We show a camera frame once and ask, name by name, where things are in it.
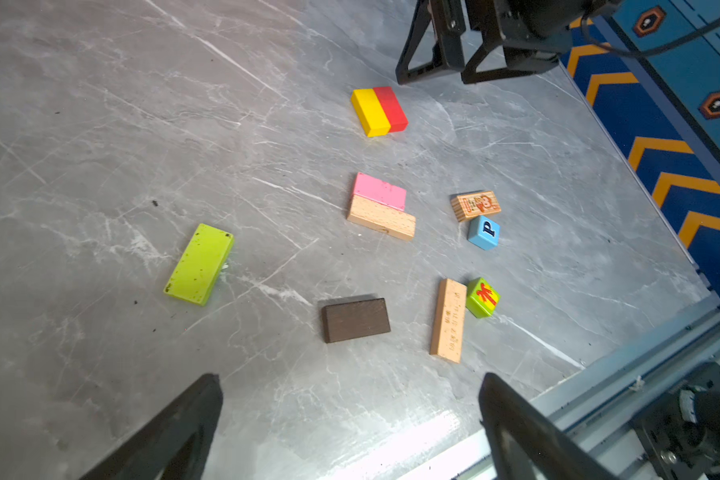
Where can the yellow wood block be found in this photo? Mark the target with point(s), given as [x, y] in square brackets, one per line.
[370, 112]

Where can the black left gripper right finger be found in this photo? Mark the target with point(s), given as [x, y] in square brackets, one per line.
[524, 443]

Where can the plain long wood block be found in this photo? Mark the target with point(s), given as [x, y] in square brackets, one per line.
[381, 218]

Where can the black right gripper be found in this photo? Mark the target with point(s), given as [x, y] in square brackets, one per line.
[516, 30]

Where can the aluminium front rail frame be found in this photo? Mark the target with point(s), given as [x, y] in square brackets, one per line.
[594, 408]

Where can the green cube red figure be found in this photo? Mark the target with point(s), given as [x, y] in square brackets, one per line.
[482, 299]

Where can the blue letter P cube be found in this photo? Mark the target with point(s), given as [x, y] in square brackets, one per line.
[484, 233]

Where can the pink wood block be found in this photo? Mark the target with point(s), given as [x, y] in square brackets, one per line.
[381, 192]

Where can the dark brown wood block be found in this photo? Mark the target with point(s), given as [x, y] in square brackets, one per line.
[356, 319]

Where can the monkey picture wood block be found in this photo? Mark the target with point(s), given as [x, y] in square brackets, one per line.
[472, 205]

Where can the engraved long wood block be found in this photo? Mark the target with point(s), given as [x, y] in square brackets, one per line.
[448, 327]

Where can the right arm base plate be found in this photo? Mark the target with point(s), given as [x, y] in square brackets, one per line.
[680, 430]

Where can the lime green long block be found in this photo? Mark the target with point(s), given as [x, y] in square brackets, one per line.
[197, 270]

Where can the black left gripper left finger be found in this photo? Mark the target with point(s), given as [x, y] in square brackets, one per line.
[175, 444]

